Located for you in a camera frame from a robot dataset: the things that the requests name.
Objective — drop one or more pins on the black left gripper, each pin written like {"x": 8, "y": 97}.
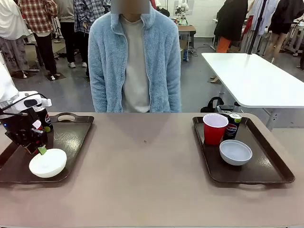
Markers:
{"x": 13, "y": 128}

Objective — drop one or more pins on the white bowl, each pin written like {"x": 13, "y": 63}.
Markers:
{"x": 48, "y": 164}

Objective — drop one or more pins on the black Pepsi soda can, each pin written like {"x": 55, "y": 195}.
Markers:
{"x": 232, "y": 129}
{"x": 47, "y": 120}

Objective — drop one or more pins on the grey bowl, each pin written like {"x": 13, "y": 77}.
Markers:
{"x": 235, "y": 153}

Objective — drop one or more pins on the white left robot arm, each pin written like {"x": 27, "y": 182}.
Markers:
{"x": 9, "y": 95}

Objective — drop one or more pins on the brown plastic tray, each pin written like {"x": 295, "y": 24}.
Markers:
{"x": 266, "y": 166}
{"x": 71, "y": 147}

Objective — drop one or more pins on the person in blue fleece jacket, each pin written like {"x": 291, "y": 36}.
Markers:
{"x": 107, "y": 59}

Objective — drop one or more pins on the person in white top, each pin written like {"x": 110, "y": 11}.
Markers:
{"x": 12, "y": 28}

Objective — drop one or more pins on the person in red plaid shirt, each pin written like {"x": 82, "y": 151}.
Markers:
{"x": 39, "y": 19}

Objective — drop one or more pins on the person in beige top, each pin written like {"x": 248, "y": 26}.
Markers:
{"x": 66, "y": 14}

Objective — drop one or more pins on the person in blue plaid shirt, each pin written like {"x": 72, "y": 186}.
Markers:
{"x": 83, "y": 16}

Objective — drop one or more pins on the black bag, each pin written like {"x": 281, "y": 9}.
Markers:
{"x": 211, "y": 107}

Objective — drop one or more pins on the wooden desk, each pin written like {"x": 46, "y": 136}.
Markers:
{"x": 187, "y": 29}

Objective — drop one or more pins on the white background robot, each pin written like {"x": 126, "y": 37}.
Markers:
{"x": 181, "y": 9}

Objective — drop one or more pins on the large white table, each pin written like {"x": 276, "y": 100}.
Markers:
{"x": 256, "y": 78}

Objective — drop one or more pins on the person in orange trousers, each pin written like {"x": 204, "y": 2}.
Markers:
{"x": 231, "y": 21}

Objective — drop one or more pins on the hanging white coat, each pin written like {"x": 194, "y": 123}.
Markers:
{"x": 251, "y": 28}

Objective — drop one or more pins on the black stand pole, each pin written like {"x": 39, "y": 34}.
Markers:
{"x": 257, "y": 26}

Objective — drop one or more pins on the person in black jacket, bare legs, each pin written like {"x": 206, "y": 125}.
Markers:
{"x": 283, "y": 16}

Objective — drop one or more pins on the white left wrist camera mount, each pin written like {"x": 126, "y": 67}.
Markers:
{"x": 35, "y": 102}

